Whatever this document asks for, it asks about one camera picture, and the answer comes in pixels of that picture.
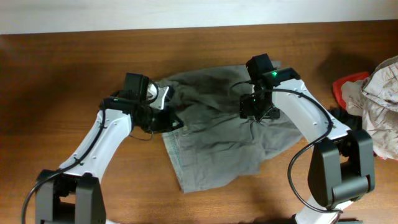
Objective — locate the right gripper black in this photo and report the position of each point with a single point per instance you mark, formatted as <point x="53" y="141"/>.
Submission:
<point x="259" y="112"/>

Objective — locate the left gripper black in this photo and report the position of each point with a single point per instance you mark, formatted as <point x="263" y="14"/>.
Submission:
<point x="166" y="121"/>

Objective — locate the grey shorts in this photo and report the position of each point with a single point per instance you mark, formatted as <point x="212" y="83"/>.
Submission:
<point x="215" y="146"/>

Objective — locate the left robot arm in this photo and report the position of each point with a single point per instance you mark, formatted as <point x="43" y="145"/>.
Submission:
<point x="72" y="193"/>

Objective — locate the black garment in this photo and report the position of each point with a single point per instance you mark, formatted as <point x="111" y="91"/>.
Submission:
<point x="352" y="121"/>

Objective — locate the beige crumpled garment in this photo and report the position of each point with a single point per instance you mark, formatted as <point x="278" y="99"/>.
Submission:
<point x="375" y="100"/>

